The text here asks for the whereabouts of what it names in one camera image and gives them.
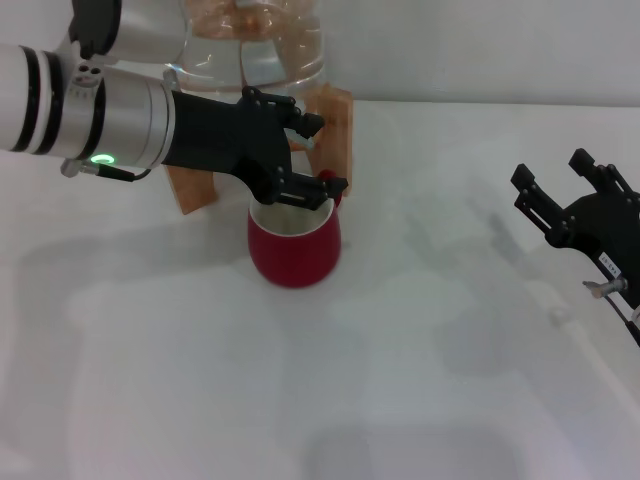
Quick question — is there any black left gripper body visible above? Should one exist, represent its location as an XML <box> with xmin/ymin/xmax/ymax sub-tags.
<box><xmin>162</xmin><ymin>92</ymin><xmax>294</xmax><ymax>204</ymax></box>

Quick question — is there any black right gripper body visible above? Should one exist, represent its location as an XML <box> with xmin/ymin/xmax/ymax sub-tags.
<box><xmin>547</xmin><ymin>192</ymin><xmax>640</xmax><ymax>284</ymax></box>

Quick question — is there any red ceramic cup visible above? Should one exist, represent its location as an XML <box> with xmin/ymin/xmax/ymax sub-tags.
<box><xmin>246</xmin><ymin>168</ymin><xmax>350</xmax><ymax>291</ymax></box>

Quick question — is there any wooden dispenser stand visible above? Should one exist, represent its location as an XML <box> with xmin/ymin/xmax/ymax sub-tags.
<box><xmin>164</xmin><ymin>82</ymin><xmax>354</xmax><ymax>217</ymax></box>

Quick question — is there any clear glass water dispenser jar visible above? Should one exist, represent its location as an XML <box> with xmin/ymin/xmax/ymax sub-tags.
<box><xmin>164</xmin><ymin>0</ymin><xmax>329</xmax><ymax>95</ymax></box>

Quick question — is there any right gripper cable with plug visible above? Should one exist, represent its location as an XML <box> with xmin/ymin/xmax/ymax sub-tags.
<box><xmin>582</xmin><ymin>277</ymin><xmax>640</xmax><ymax>347</ymax></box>

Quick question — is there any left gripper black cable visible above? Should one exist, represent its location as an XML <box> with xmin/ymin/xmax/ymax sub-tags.
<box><xmin>60</xmin><ymin>158</ymin><xmax>154</xmax><ymax>184</ymax></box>

